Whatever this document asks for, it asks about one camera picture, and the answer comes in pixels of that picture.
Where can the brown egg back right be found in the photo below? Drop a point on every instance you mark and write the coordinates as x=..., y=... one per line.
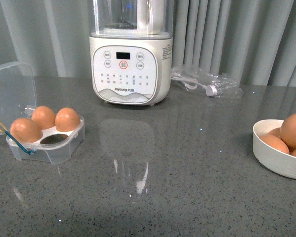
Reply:
x=67, y=119

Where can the clear plastic bag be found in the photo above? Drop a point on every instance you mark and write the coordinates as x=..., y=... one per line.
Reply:
x=227, y=88

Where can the brown egg carried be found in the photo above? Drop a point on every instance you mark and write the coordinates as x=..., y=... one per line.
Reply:
x=288, y=131

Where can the clear plastic egg box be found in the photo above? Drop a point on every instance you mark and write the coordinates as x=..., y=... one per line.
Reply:
x=18, y=99

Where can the brown egg front left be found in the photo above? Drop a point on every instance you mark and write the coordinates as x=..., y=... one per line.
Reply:
x=26, y=130

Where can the white round bowl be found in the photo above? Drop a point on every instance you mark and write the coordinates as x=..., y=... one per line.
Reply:
x=274, y=160

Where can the brown egg back left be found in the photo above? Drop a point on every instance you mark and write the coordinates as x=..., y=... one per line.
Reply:
x=44, y=116

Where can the grey curtain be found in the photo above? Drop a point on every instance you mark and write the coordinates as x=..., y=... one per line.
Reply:
x=252, y=40

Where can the blue rubber band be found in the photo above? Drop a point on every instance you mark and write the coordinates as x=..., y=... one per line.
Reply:
x=29, y=151

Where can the white Joyoung blender appliance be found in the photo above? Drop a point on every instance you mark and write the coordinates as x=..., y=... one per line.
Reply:
x=131, y=50

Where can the white power cable plug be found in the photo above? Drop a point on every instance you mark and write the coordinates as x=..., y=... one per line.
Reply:
x=192, y=84

